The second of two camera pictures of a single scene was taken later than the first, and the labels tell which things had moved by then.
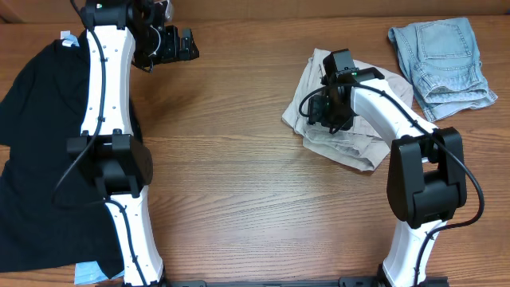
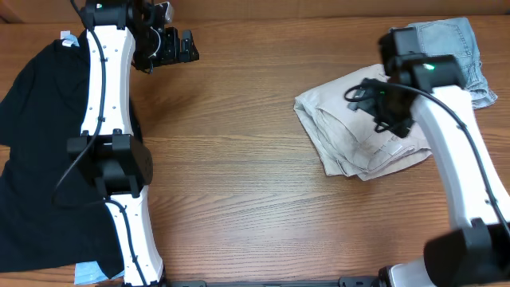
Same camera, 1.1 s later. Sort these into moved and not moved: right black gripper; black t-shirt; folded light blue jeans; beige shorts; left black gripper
Moved: beige shorts; right black gripper
Not moved: black t-shirt; left black gripper; folded light blue jeans
